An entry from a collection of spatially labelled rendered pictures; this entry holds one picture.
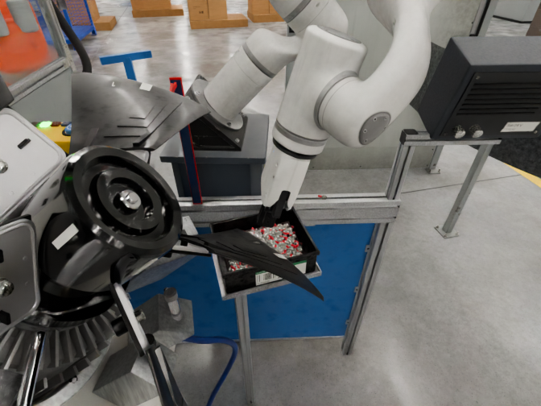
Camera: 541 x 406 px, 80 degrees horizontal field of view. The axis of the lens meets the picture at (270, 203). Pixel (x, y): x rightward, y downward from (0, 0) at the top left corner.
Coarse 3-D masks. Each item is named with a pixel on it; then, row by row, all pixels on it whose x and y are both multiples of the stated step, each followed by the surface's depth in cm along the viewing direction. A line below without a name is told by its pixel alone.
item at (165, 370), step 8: (152, 352) 26; (160, 352) 27; (152, 360) 25; (160, 360) 27; (152, 368) 25; (160, 368) 26; (168, 368) 32; (160, 376) 25; (168, 376) 27; (160, 384) 24; (168, 384) 26; (176, 384) 32; (160, 392) 24; (168, 392) 25; (176, 392) 28; (160, 400) 24; (168, 400) 24; (176, 400) 26; (184, 400) 30
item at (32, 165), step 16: (0, 112) 28; (16, 112) 29; (0, 128) 28; (16, 128) 29; (32, 128) 29; (0, 144) 28; (16, 144) 29; (32, 144) 29; (48, 144) 30; (16, 160) 29; (32, 160) 29; (48, 160) 30; (0, 176) 28; (16, 176) 29; (32, 176) 30; (48, 176) 30; (0, 192) 29; (16, 192) 29; (32, 192) 30; (0, 208) 29
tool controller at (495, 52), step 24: (456, 48) 65; (480, 48) 64; (504, 48) 64; (528, 48) 64; (456, 72) 65; (480, 72) 62; (504, 72) 62; (528, 72) 62; (432, 96) 74; (456, 96) 66; (480, 96) 66; (504, 96) 66; (528, 96) 67; (432, 120) 75; (456, 120) 71; (480, 120) 71; (504, 120) 72; (528, 120) 72
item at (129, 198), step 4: (124, 192) 30; (128, 192) 30; (132, 192) 30; (120, 196) 29; (124, 196) 29; (128, 196) 29; (132, 196) 30; (136, 196) 30; (124, 200) 29; (128, 200) 29; (132, 200) 29; (136, 200) 30; (124, 204) 29; (128, 204) 29; (132, 204) 30; (136, 204) 30; (140, 204) 30; (132, 208) 29; (136, 208) 30
